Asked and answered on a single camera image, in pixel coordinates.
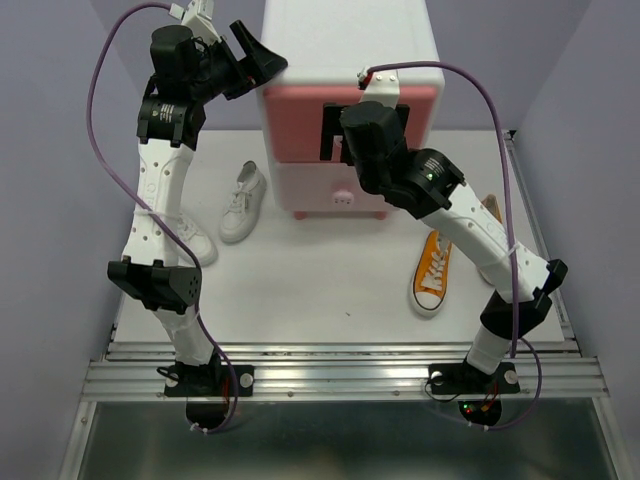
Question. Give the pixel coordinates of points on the dark pink drawer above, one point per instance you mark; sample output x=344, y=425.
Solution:
x=294, y=117

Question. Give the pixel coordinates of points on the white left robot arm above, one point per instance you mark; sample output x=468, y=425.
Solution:
x=149, y=270

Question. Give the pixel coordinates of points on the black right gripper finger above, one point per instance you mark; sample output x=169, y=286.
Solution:
x=403, y=112
x=332, y=133

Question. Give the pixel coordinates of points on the aluminium rail frame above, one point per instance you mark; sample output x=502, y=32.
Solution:
x=319, y=307

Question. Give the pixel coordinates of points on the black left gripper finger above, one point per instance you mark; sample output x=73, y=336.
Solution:
x=260, y=65
x=248, y=43

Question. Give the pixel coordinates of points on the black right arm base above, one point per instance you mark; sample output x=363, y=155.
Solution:
x=477, y=394

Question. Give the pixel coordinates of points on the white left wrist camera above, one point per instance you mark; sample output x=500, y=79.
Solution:
x=197, y=16

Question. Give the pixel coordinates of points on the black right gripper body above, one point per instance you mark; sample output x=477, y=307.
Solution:
x=366, y=179

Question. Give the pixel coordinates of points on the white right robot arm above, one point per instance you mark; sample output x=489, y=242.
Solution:
x=427, y=185

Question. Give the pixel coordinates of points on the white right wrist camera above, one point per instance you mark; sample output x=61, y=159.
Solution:
x=382, y=87

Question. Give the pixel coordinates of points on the pink bunny lower knob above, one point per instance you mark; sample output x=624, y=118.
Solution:
x=343, y=198

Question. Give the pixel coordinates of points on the white shoe cabinet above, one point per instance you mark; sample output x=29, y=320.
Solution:
x=328, y=43

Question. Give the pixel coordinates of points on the white sneaker near cabinet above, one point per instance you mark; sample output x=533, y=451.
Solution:
x=243, y=208

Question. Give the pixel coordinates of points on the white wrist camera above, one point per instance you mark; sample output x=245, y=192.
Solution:
x=382, y=87
x=197, y=16

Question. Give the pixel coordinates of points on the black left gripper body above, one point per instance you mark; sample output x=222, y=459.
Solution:
x=218, y=69

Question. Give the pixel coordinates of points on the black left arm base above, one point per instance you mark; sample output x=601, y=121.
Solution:
x=209, y=391

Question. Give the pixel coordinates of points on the white sneaker near arm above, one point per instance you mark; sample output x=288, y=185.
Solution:
x=196, y=239

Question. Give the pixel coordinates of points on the orange sneaker one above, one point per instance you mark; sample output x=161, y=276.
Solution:
x=428, y=287
x=490, y=203

